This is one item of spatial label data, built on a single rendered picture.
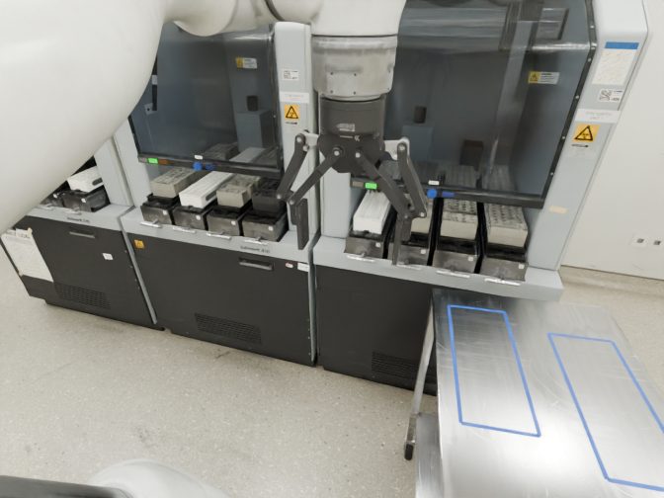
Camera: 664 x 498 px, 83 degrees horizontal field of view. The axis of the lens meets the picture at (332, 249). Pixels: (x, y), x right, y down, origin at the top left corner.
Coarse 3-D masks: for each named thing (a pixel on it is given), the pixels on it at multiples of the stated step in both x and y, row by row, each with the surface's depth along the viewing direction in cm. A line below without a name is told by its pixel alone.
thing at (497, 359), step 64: (448, 320) 95; (512, 320) 95; (576, 320) 95; (448, 384) 79; (512, 384) 79; (576, 384) 79; (640, 384) 79; (448, 448) 67; (512, 448) 67; (576, 448) 67; (640, 448) 67
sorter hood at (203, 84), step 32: (256, 32) 115; (160, 64) 126; (192, 64) 123; (224, 64) 120; (256, 64) 117; (160, 96) 132; (192, 96) 129; (224, 96) 125; (256, 96) 122; (160, 128) 139; (192, 128) 135; (224, 128) 132; (256, 128) 128; (192, 160) 142; (224, 160) 139; (256, 160) 135
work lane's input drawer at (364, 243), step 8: (392, 208) 151; (392, 216) 146; (352, 224) 139; (384, 224) 137; (352, 232) 132; (360, 232) 132; (368, 232) 132; (384, 232) 135; (352, 240) 132; (360, 240) 131; (368, 240) 130; (376, 240) 130; (384, 240) 131; (352, 248) 134; (360, 248) 133; (368, 248) 132; (376, 248) 131; (352, 256) 131; (368, 256) 134; (376, 256) 132
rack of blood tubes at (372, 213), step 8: (376, 192) 149; (368, 200) 143; (376, 200) 144; (384, 200) 143; (360, 208) 138; (368, 208) 137; (376, 208) 138; (384, 208) 137; (360, 216) 132; (368, 216) 133; (376, 216) 132; (384, 216) 144; (360, 224) 132; (368, 224) 131; (376, 224) 130; (376, 232) 132
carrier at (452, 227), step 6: (444, 222) 127; (450, 222) 126; (456, 222) 126; (462, 222) 125; (468, 222) 125; (474, 222) 125; (444, 228) 128; (450, 228) 127; (456, 228) 127; (462, 228) 126; (468, 228) 125; (474, 228) 125; (444, 234) 129; (450, 234) 129; (456, 234) 128; (462, 234) 127; (468, 234) 127; (474, 234) 126
